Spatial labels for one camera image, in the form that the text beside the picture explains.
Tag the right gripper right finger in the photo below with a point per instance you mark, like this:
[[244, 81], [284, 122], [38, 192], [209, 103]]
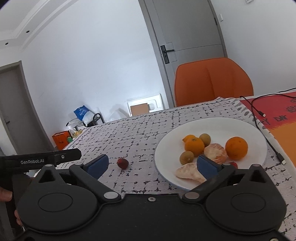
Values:
[[215, 175]]

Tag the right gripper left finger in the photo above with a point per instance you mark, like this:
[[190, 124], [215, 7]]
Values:
[[87, 176]]

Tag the peeled pomelo segment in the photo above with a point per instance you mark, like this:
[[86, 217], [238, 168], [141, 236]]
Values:
[[190, 171], [216, 153]]

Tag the dark red strawberry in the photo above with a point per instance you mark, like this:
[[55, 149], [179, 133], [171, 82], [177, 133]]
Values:
[[234, 164]]

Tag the green brown kiwi fruit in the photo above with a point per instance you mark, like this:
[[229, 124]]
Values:
[[186, 157]]

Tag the small orange tangerine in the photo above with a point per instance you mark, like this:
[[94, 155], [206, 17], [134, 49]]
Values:
[[195, 145]]

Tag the person's left hand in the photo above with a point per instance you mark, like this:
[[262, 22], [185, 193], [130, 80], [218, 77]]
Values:
[[8, 196]]

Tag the green fruit on plate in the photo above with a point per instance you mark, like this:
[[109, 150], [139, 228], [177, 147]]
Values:
[[206, 139]]

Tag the large orange on plate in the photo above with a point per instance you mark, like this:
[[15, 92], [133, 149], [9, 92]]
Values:
[[236, 148]]

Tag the grey side door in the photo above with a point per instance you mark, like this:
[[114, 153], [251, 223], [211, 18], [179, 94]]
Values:
[[21, 128]]

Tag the red lychee fruit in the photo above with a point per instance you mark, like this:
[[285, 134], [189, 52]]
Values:
[[122, 163]]

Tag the small tangerine on plate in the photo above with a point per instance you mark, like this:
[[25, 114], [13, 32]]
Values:
[[188, 137]]

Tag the orange box on floor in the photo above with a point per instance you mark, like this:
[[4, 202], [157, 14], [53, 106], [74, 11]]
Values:
[[61, 139]]

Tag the white round plate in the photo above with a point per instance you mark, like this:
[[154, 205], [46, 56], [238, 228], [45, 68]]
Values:
[[226, 140]]

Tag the blue white plastic bag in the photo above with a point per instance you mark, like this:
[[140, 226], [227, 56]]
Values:
[[84, 114]]

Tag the red orange printed mat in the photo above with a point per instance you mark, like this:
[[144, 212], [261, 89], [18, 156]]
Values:
[[277, 114]]

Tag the orange chair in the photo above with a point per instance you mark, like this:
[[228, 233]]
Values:
[[205, 80]]

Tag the black wire rack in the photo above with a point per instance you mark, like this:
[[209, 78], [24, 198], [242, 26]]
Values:
[[75, 124]]

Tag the grey door with handle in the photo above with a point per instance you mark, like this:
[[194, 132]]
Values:
[[182, 31]]

